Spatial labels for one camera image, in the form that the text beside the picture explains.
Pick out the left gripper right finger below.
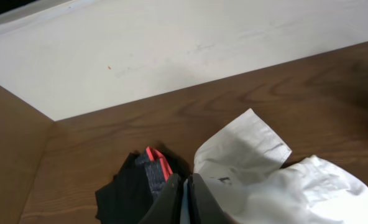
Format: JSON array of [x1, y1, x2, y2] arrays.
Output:
[[187, 174, 232, 224]]

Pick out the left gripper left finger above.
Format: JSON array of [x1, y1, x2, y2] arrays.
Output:
[[139, 174, 183, 224]]

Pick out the white printed t-shirt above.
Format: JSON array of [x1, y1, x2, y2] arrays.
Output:
[[193, 110, 368, 224]]

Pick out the black shorts with red waistband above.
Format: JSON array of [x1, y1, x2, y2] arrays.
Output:
[[95, 147, 191, 224]]

